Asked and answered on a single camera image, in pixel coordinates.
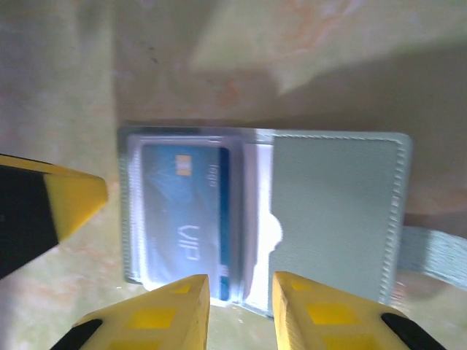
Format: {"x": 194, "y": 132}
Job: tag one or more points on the green leather card holder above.
{"x": 328, "y": 200}

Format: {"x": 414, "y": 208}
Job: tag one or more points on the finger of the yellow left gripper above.
{"x": 73, "y": 204}

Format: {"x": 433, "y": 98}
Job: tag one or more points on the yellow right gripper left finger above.
{"x": 157, "y": 321}

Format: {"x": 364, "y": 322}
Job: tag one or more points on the blue VIP credit card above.
{"x": 175, "y": 204}

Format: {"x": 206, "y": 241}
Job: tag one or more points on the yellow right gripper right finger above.
{"x": 328, "y": 321}

